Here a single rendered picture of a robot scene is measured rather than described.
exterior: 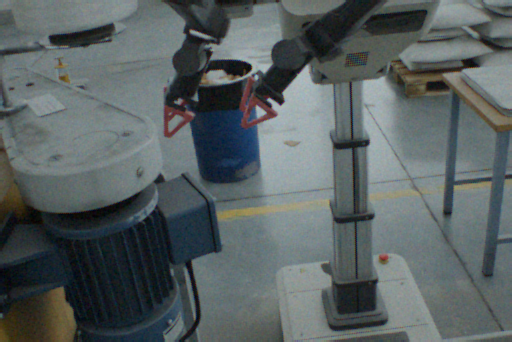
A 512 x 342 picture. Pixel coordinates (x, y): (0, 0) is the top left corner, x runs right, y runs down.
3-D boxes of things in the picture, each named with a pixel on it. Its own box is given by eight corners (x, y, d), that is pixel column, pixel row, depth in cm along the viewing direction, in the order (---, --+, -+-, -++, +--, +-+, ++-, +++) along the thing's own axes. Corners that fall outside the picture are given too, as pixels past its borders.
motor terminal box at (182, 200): (200, 233, 90) (188, 168, 85) (228, 265, 82) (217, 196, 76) (150, 251, 87) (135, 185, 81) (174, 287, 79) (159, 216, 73)
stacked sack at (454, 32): (439, 21, 487) (439, 5, 481) (468, 41, 429) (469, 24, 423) (390, 26, 487) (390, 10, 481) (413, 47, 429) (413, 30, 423)
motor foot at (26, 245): (92, 254, 81) (76, 201, 76) (74, 310, 70) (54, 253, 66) (28, 261, 80) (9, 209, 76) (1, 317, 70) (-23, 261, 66)
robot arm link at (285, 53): (347, 52, 118) (325, 16, 119) (337, 48, 108) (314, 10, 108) (299, 82, 122) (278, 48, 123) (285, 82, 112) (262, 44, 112)
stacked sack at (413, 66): (439, 49, 497) (440, 34, 491) (463, 72, 439) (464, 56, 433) (391, 53, 499) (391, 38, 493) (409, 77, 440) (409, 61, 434)
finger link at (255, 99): (230, 122, 118) (260, 88, 115) (230, 109, 125) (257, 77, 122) (255, 140, 121) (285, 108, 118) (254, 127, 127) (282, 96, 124)
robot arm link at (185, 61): (232, 19, 119) (193, 5, 119) (222, 24, 108) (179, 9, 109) (216, 73, 123) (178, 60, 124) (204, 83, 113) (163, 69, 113)
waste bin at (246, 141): (264, 146, 391) (255, 53, 360) (270, 183, 345) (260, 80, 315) (194, 154, 391) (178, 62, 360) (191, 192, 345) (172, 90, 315)
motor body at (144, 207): (190, 301, 92) (162, 164, 80) (185, 373, 79) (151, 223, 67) (97, 311, 92) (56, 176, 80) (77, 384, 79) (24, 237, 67)
